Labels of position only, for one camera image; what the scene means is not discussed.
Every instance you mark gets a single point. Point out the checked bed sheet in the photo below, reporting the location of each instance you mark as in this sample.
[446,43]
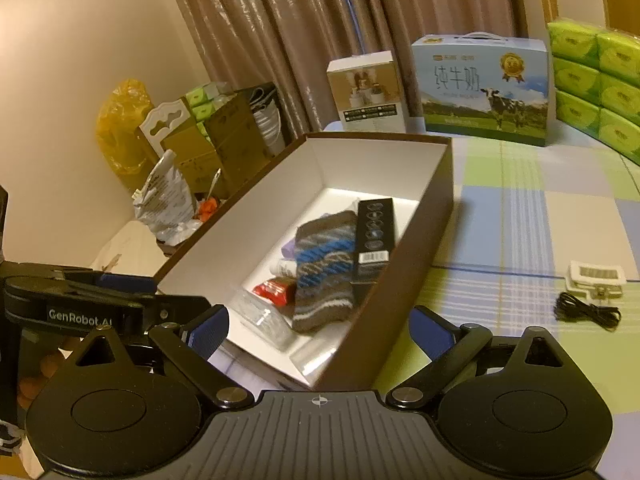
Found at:
[525,220]

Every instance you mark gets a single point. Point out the stack of green tissue packs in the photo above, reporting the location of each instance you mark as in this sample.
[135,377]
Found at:
[600,80]

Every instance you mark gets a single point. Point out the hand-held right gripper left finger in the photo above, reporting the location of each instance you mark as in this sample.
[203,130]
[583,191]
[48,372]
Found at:
[211,329]

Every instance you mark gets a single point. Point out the striped knitted sock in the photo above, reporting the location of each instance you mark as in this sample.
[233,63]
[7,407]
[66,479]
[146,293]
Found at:
[322,270]

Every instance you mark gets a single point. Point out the black product box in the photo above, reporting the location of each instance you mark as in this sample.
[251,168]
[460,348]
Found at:
[374,235]

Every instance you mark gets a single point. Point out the clear bag of cotton swabs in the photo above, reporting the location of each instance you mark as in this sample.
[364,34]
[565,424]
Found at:
[265,320]

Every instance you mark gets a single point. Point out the milk carton with cow picture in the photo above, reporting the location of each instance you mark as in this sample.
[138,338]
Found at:
[475,95]

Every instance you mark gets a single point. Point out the white pill bottle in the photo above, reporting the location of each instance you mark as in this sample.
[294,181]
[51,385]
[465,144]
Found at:
[285,269]

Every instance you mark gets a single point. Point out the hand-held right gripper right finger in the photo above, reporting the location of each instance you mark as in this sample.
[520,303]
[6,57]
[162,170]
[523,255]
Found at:
[424,329]

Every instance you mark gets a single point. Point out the brown curtain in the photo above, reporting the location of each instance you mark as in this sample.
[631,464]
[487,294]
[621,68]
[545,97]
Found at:
[325,20]

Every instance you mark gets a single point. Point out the printed white plastic bag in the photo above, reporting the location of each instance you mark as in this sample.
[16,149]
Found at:
[165,200]

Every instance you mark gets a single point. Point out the orange fruits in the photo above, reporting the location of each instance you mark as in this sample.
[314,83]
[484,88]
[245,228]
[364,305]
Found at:
[45,365]

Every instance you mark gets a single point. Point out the white pet picture box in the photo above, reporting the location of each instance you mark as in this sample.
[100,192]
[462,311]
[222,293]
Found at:
[367,95]

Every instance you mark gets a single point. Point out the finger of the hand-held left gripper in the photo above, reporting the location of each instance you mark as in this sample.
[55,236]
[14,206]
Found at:
[175,306]
[125,282]

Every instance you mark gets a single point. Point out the red snack packet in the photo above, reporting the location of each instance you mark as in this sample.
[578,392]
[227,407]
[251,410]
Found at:
[272,291]

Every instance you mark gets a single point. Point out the brown cardboard storage box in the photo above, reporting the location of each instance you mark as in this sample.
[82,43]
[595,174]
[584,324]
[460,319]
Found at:
[410,240]

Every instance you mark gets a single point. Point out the brown cardboard carton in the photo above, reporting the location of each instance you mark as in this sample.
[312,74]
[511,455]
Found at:
[230,135]

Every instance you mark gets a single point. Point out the yellow plastic bag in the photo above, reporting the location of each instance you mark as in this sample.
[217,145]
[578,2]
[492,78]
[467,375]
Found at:
[120,125]

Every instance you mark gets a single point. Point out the small green tissue packs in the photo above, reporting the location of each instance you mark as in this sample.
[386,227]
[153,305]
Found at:
[202,102]

